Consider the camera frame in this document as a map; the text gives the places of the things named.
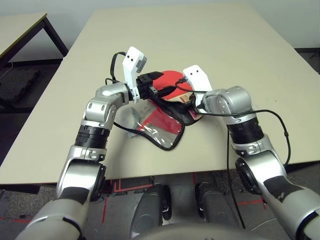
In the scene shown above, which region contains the grey robot torso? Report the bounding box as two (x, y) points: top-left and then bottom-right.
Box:
(129, 223), (251, 240)

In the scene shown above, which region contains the grey robot right leg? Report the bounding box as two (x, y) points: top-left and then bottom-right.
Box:
(194, 181), (241, 229)

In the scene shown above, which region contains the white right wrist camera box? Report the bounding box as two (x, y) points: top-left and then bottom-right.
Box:
(182, 64), (214, 92)

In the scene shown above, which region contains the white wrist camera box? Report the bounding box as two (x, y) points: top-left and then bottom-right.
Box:
(121, 46), (149, 104)
(182, 64), (214, 92)

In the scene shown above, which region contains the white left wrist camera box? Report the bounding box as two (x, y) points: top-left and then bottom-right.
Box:
(121, 46), (149, 104)

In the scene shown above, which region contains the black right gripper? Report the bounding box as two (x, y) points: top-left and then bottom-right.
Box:
(186, 96), (199, 112)

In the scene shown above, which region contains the red ping-pong paddle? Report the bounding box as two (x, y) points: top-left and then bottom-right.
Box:
(151, 70), (195, 104)

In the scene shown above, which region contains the black foam floor mat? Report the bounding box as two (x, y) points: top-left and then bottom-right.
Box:
(0, 66), (41, 104)

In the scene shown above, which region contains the grey robot leg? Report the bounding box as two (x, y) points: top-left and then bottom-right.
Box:
(194, 181), (241, 229)
(129, 183), (173, 239)

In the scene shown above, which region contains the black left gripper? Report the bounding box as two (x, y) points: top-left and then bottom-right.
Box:
(136, 71), (176, 99)

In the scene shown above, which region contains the red black paddle case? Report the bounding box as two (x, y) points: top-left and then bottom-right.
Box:
(113, 98), (202, 151)

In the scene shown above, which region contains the white cable on floor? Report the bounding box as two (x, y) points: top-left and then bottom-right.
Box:
(249, 216), (276, 229)

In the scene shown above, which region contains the beige side table black frame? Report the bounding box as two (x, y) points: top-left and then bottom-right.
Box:
(0, 12), (70, 69)

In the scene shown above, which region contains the grey robot left leg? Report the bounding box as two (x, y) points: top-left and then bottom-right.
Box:
(129, 183), (173, 239)

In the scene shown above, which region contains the black left wrist camera cable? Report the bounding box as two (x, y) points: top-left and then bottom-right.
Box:
(104, 51), (129, 86)

